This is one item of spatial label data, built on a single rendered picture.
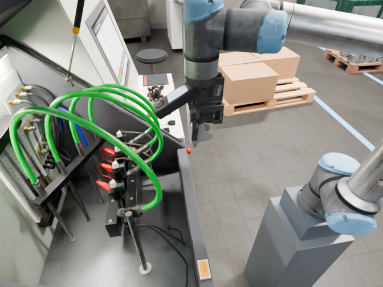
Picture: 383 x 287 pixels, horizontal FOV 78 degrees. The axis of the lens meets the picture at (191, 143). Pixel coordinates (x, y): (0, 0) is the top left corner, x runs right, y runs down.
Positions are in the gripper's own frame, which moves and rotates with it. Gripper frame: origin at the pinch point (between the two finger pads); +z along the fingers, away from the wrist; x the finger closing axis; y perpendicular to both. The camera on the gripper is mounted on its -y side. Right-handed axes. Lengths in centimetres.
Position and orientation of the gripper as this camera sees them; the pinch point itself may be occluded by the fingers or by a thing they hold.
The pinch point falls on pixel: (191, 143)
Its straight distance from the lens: 65.8
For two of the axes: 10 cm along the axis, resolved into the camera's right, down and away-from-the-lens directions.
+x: -1.5, -6.5, 7.5
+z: 0.0, 7.6, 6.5
